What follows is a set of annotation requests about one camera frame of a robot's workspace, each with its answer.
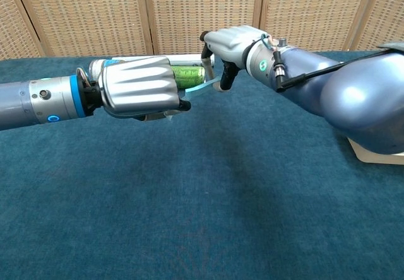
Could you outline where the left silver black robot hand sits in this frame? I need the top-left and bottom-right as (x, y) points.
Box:
(96, 55), (193, 124)

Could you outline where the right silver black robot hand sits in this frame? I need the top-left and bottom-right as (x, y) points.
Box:
(199, 25), (270, 93)

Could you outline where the light blue strip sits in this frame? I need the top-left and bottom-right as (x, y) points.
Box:
(184, 76), (223, 100)

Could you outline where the clear jar with brown granules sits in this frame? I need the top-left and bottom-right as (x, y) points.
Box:
(88, 58), (110, 78)

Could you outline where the white cylindrical tube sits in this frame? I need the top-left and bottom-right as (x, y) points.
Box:
(110, 53), (216, 69)

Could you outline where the green drink can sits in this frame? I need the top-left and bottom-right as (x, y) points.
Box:
(170, 65), (207, 90)

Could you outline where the teal table mat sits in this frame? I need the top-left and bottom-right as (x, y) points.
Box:
(0, 49), (404, 280)

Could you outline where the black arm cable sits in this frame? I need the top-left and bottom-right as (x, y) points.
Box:
(272, 50), (391, 93)

